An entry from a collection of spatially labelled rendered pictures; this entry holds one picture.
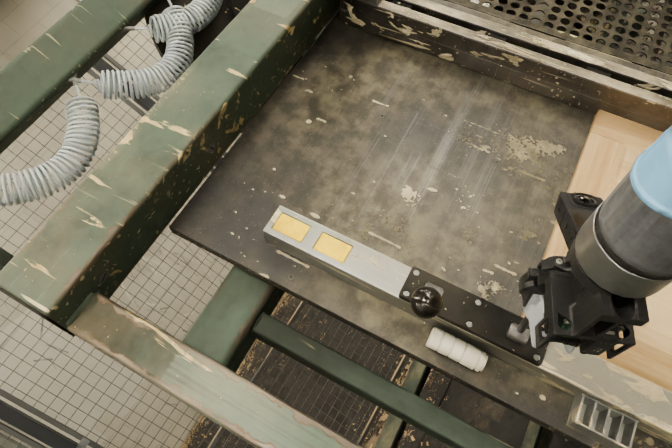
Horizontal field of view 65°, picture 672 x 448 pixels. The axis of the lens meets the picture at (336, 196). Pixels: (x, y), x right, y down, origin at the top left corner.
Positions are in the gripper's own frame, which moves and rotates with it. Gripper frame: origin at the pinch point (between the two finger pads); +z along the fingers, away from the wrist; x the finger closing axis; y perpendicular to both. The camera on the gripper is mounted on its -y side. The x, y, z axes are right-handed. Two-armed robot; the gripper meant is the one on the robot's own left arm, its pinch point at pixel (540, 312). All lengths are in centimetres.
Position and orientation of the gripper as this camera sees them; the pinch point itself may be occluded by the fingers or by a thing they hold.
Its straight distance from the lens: 67.7
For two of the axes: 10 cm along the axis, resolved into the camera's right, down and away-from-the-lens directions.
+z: 0.1, 5.2, 8.6
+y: -1.4, 8.5, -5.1
